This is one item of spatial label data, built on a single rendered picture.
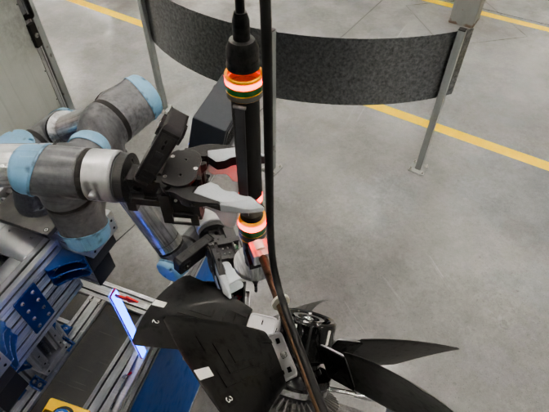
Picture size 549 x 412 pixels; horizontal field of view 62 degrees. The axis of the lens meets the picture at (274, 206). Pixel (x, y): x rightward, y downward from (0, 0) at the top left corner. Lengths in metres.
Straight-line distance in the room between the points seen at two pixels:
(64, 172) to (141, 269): 1.97
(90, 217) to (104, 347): 1.48
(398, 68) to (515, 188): 1.18
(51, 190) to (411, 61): 2.18
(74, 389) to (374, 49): 2.09
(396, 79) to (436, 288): 1.14
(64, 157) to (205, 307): 0.50
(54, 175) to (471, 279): 2.33
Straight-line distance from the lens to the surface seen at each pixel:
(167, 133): 0.57
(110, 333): 2.22
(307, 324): 0.93
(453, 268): 2.71
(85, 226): 0.76
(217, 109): 1.45
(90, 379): 2.15
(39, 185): 0.70
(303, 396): 0.96
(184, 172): 0.62
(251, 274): 0.74
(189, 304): 1.06
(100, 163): 0.66
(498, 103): 4.01
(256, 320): 1.01
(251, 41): 0.50
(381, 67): 2.58
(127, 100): 1.12
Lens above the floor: 2.09
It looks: 48 degrees down
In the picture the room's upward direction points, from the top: straight up
